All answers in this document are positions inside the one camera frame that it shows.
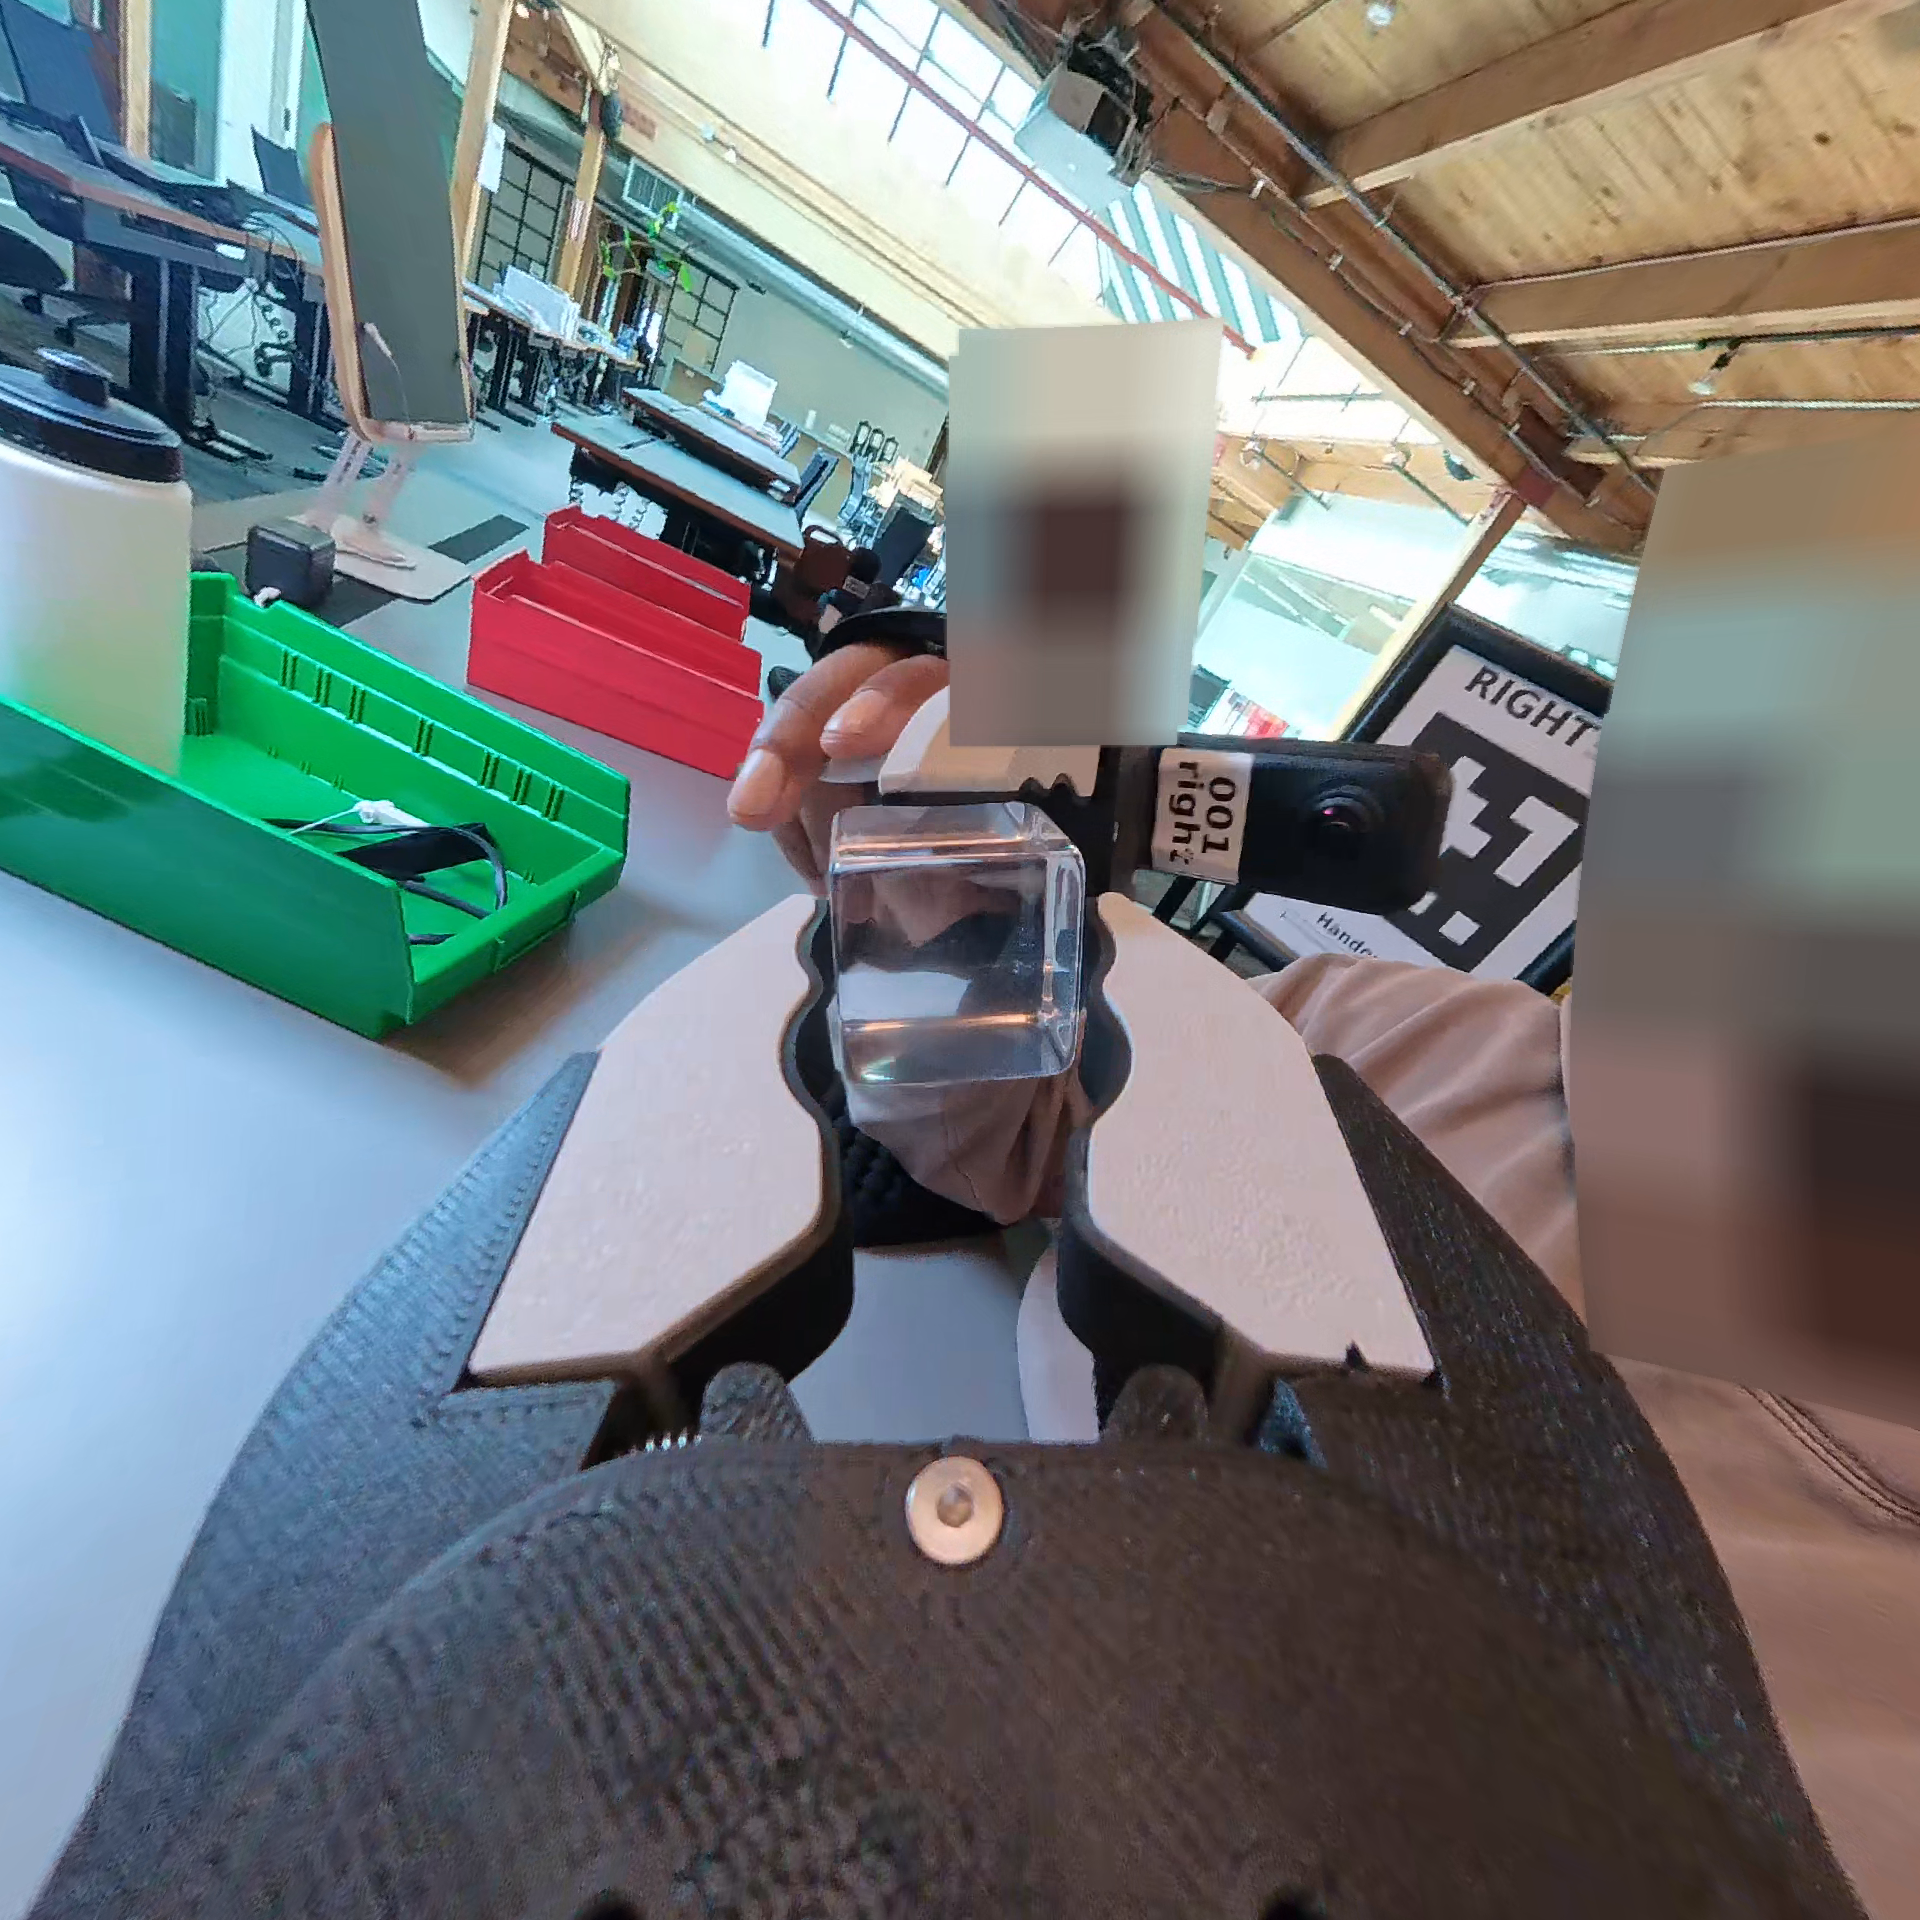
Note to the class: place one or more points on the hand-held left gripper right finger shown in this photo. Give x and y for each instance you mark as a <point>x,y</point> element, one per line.
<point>1244,1185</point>

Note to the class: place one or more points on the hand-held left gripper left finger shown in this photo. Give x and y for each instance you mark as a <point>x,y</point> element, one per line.
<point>660,1155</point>

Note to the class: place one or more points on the clear acrylic cube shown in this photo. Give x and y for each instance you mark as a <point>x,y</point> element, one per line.
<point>954,945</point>

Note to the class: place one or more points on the person's right hand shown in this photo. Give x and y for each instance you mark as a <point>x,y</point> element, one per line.
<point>819,721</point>

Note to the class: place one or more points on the long red plastic bin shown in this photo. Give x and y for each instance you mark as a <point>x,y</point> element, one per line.
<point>644,557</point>
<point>599,682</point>

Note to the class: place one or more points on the green plastic bin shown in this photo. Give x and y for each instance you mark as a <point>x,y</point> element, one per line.
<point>194,885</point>

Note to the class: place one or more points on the black table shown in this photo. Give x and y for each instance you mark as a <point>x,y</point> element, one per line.
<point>691,464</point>

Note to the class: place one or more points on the small black charger block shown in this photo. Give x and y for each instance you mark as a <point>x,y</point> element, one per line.
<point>291,568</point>

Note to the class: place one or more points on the white jar with black lid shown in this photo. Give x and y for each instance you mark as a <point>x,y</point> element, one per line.
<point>90,600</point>

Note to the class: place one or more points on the grey panel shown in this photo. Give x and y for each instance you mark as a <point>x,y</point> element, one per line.
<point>397,225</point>

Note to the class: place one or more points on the dark standing desk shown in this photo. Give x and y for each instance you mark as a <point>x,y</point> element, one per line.
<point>159,285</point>

